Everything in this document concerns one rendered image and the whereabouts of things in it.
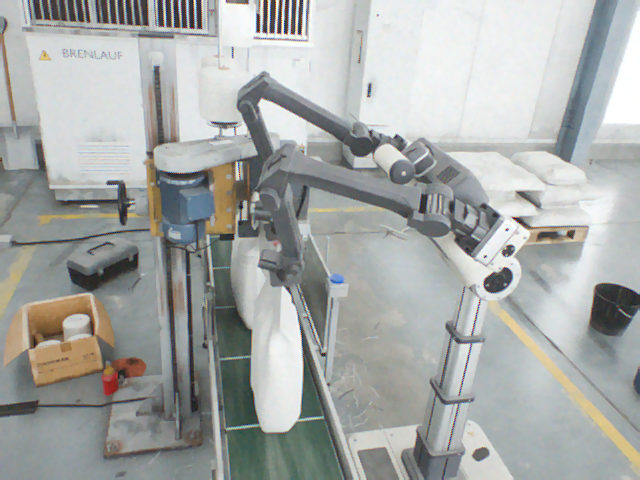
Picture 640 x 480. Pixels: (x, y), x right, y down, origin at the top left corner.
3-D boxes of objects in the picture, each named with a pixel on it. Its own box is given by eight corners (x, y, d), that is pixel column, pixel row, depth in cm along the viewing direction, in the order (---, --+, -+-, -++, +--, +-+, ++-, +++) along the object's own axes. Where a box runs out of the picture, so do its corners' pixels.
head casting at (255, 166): (308, 223, 221) (312, 154, 208) (248, 225, 215) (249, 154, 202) (294, 196, 247) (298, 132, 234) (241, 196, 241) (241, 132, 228)
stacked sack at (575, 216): (595, 230, 477) (600, 214, 471) (529, 232, 462) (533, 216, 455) (565, 210, 514) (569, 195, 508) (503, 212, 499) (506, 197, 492)
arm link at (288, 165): (262, 167, 113) (272, 131, 118) (253, 199, 125) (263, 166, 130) (457, 225, 118) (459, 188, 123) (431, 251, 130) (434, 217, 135)
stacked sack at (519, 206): (538, 219, 457) (542, 203, 451) (469, 223, 440) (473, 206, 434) (510, 200, 494) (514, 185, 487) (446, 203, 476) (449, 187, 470)
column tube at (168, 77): (191, 417, 260) (174, 38, 184) (165, 420, 257) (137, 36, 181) (191, 400, 270) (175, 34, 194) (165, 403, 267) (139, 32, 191)
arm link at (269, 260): (300, 271, 154) (305, 245, 158) (261, 259, 152) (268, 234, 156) (290, 285, 164) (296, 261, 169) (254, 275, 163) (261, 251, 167)
